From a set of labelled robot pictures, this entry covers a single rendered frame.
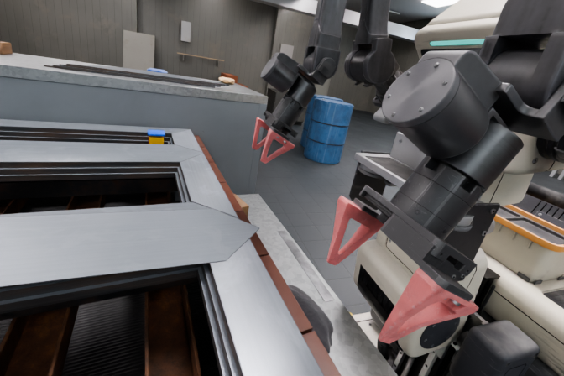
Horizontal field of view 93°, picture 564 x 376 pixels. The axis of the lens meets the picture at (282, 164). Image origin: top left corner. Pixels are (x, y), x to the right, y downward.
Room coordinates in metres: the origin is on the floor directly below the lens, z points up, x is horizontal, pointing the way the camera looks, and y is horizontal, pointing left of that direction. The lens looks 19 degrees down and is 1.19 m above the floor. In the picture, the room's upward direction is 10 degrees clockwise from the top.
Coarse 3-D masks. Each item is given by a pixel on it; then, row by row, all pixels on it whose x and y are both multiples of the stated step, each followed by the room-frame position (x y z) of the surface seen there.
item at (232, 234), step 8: (216, 216) 0.52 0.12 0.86; (224, 216) 0.52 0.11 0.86; (216, 224) 0.49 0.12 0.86; (224, 224) 0.49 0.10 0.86; (232, 224) 0.50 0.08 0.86; (240, 224) 0.50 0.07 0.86; (224, 232) 0.46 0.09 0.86; (232, 232) 0.47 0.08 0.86; (240, 232) 0.47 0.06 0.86; (224, 240) 0.44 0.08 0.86; (232, 240) 0.44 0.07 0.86; (240, 240) 0.45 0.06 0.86; (224, 248) 0.41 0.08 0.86; (232, 248) 0.42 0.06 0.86; (224, 256) 0.39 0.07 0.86
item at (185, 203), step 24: (0, 168) 0.59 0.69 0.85; (24, 168) 0.61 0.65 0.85; (48, 168) 0.63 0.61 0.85; (72, 168) 0.66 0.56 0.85; (96, 168) 0.68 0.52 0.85; (120, 168) 0.71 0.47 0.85; (144, 168) 0.74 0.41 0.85; (168, 168) 0.77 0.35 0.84; (0, 216) 0.40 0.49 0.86; (0, 288) 0.27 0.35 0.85; (24, 288) 0.28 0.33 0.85; (48, 288) 0.29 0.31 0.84; (72, 288) 0.30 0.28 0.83; (96, 288) 0.31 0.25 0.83; (120, 288) 0.33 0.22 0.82; (216, 288) 0.33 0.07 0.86; (0, 312) 0.26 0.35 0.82; (216, 312) 0.29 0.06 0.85; (216, 336) 0.27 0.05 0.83
